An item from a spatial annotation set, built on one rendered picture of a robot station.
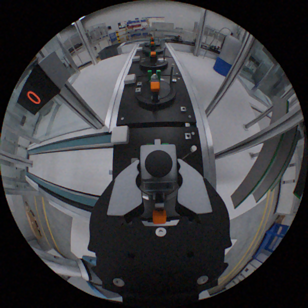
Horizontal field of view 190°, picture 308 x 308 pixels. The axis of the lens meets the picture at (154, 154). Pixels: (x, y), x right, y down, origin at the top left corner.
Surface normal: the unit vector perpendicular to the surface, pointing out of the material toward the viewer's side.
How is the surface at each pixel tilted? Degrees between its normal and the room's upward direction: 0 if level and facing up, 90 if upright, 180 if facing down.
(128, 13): 90
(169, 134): 0
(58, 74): 90
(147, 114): 0
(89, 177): 0
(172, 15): 90
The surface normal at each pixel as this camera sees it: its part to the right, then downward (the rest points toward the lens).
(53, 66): 1.00, -0.03
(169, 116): -0.04, -0.21
